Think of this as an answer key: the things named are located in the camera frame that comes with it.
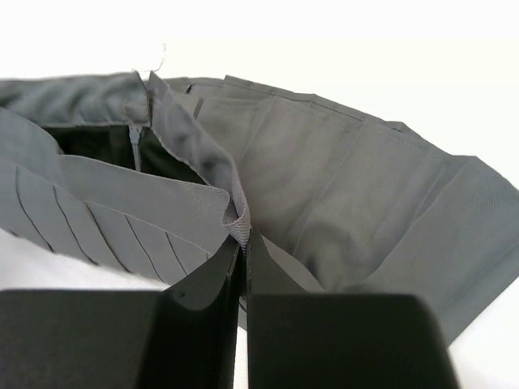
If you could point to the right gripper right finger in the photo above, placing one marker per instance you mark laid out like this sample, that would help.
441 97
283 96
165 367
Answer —
298 339

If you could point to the grey pleated skirt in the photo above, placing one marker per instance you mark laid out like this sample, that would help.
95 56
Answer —
141 170

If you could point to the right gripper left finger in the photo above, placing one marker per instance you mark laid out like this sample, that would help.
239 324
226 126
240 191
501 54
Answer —
182 337

